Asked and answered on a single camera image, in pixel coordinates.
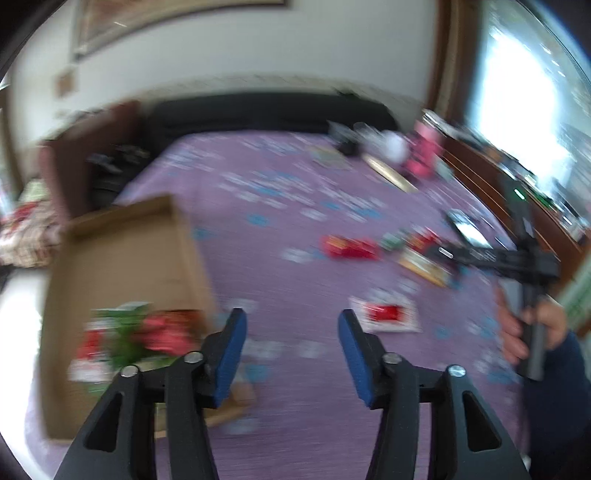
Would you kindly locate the framed horse painting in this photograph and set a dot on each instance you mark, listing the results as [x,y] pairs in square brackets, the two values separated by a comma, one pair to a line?
[99,23]

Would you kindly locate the person's right hand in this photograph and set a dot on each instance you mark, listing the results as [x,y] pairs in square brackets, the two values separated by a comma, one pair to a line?
[547,312]

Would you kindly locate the red foil candy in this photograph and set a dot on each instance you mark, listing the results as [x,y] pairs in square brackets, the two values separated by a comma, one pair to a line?
[422,239]

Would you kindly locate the shallow cardboard box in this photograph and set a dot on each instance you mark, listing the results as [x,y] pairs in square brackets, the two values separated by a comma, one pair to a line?
[128,285]

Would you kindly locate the floral blanket bed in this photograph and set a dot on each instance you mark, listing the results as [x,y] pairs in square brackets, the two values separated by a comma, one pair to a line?
[30,235]

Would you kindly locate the shiny red snack packet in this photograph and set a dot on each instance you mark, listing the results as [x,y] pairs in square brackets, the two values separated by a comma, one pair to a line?
[171,333]

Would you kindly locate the purple floral tablecloth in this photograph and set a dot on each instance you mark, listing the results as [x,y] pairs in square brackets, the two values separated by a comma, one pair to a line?
[236,220]

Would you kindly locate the green wrapped candy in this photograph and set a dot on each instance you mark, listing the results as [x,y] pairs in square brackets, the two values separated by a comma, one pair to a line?
[394,241]

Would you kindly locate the beige biscuit packet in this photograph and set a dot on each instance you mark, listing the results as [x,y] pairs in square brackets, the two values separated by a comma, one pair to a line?
[425,268]

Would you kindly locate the black cup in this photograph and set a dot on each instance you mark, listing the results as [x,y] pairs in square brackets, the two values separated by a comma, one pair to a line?
[346,140]

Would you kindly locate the white round container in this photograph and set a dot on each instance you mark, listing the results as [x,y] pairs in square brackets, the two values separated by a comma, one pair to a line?
[394,147]

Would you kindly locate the red white packet lower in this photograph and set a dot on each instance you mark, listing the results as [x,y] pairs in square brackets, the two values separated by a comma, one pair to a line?
[93,362]

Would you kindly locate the long red snack packet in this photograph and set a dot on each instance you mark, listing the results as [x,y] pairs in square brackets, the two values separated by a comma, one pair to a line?
[339,247]

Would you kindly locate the red white snack packet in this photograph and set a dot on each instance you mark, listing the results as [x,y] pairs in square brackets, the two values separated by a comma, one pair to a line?
[395,314]

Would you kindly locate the small wall plaque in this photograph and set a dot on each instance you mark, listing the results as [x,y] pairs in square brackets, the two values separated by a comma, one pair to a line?
[65,83]

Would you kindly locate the pink sleeved water bottle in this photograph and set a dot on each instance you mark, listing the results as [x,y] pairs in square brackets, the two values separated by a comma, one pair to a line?
[425,144]

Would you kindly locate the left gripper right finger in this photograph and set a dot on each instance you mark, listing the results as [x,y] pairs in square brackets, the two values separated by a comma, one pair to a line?
[387,382]

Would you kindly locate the green snack packet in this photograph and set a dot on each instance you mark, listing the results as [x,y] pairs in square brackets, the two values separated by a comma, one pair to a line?
[125,318]

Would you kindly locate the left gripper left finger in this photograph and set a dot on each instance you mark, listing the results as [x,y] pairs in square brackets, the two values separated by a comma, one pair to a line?
[198,381]

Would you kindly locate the cream tube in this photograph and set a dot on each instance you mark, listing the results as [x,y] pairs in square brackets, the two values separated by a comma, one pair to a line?
[389,174]

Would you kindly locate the black sofa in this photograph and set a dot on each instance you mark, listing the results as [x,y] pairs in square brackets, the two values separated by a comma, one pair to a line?
[299,112]

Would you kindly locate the small green booklet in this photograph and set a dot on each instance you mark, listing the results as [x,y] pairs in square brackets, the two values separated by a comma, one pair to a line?
[330,158]

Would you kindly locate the brown armchair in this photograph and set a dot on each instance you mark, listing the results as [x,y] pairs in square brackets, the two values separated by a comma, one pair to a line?
[63,159]

